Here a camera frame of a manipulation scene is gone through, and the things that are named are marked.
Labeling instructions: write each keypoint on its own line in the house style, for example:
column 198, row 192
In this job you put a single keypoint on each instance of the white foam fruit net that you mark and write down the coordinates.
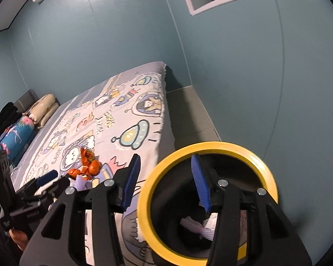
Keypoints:
column 193, row 225

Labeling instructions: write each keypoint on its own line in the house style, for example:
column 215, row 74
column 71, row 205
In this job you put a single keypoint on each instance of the beige printed pillow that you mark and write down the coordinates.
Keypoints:
column 44, row 101
column 43, row 117

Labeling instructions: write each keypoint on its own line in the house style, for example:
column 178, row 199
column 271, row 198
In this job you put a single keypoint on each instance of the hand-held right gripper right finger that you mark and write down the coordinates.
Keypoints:
column 200, row 183

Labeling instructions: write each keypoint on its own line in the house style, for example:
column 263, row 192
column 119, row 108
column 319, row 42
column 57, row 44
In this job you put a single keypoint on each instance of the orange foil snack wrapper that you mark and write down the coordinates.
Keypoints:
column 84, row 158

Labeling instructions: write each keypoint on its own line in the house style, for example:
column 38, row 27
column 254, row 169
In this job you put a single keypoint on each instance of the black bin liner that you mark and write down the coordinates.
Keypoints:
column 177, row 177

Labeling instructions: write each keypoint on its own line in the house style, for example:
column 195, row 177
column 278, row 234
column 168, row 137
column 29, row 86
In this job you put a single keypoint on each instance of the pale purple crumpled wrapper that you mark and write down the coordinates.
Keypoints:
column 81, row 184

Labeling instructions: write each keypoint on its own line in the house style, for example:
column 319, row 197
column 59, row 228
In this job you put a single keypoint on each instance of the small orange crumpled wrapper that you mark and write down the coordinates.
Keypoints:
column 94, row 167

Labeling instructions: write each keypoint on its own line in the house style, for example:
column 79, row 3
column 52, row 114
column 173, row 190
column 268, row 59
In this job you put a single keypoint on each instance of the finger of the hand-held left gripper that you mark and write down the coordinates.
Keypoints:
column 59, row 184
column 47, row 176

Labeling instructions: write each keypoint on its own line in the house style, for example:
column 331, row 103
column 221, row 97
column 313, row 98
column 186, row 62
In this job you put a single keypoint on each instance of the black cloth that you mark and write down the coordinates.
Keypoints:
column 5, row 119

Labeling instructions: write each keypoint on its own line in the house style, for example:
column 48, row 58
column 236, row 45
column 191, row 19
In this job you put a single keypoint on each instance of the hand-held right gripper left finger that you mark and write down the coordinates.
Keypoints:
column 131, row 183

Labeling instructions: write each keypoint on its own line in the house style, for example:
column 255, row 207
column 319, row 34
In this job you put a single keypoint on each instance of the cartoon printed blanket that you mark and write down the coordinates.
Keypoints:
column 105, row 122

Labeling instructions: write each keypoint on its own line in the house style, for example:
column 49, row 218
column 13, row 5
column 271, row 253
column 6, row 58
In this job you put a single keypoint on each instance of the blue floral pillow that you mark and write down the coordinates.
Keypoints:
column 15, row 138

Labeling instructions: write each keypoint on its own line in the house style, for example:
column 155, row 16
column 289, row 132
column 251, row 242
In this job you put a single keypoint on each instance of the grey headboard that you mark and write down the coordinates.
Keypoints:
column 25, row 97

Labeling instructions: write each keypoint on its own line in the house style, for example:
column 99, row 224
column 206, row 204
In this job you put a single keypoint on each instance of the person's left hand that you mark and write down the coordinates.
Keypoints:
column 19, row 238

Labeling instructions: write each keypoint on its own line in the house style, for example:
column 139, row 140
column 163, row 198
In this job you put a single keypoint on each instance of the white crumpled paper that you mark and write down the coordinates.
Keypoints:
column 211, row 221

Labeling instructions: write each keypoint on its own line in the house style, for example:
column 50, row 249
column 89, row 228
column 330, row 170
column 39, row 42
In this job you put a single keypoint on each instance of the yellow rimmed trash bin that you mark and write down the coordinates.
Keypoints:
column 143, row 207

